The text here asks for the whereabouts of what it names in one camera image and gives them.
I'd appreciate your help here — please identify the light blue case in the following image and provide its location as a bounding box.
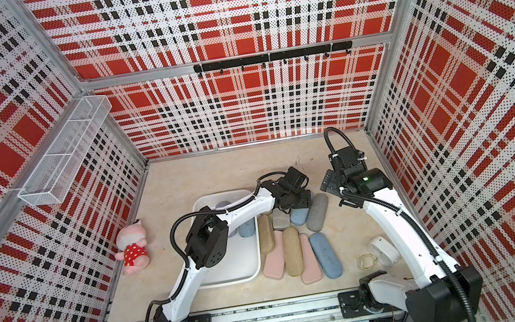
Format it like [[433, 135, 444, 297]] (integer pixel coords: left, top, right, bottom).
[[290, 208, 310, 226]]

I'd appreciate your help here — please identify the grey fabric glasses case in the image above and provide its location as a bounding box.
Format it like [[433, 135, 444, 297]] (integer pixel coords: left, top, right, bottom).
[[306, 193, 329, 232]]

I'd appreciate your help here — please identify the tan case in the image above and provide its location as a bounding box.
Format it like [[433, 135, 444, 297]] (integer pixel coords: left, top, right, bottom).
[[283, 227, 305, 277]]

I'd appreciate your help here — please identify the purple fabric glasses case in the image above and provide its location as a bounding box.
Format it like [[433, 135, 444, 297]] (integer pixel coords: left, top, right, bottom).
[[215, 200, 238, 238]]

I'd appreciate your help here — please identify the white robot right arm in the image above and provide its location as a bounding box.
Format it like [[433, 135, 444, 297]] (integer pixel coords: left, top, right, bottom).
[[320, 127, 483, 322]]

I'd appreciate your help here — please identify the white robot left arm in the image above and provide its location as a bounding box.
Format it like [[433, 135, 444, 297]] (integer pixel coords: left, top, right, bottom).
[[144, 167, 311, 322]]

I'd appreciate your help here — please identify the white plastic storage tray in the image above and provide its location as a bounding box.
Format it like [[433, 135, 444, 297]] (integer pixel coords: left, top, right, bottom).
[[185, 189, 261, 292]]

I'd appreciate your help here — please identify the beige case lower left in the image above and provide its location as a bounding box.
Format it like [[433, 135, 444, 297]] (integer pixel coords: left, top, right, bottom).
[[257, 214, 275, 255]]

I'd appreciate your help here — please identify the pink case left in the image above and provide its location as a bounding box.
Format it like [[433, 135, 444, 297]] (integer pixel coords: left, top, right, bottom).
[[263, 230, 286, 280]]

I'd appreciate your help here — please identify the pink case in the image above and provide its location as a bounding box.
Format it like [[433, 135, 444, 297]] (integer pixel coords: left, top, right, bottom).
[[263, 230, 286, 280], [300, 234, 323, 285]]

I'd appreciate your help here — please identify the white round device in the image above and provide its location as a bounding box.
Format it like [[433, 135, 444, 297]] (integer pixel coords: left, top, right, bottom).
[[368, 236, 401, 268]]

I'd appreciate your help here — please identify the pink case right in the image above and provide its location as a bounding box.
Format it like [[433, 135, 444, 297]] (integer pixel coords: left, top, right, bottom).
[[300, 234, 323, 285]]

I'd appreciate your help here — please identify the pink plush toy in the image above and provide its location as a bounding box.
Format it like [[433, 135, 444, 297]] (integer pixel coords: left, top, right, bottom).
[[115, 220, 150, 276]]

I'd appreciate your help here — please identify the black hook rail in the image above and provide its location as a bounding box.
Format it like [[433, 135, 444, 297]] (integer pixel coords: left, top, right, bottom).
[[193, 40, 353, 74]]

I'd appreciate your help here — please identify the white wire mesh basket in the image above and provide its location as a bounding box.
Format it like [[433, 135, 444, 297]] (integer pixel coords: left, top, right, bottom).
[[18, 95, 111, 207]]

